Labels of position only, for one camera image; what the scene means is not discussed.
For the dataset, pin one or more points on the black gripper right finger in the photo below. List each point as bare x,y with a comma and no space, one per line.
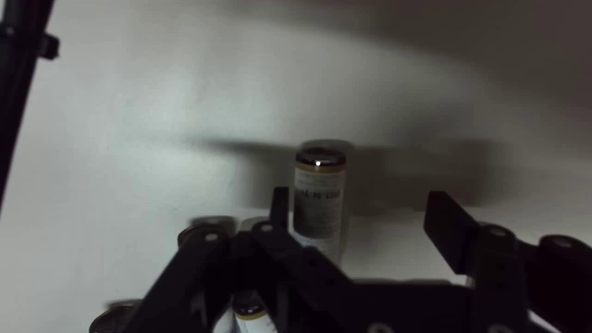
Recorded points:
456,234

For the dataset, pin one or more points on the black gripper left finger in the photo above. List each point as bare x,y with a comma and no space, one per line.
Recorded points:
308,279

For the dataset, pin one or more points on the brown bottle with white cap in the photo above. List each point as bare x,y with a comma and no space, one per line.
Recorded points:
319,197

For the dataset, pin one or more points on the black tripod leg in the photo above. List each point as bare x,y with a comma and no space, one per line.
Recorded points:
19,75

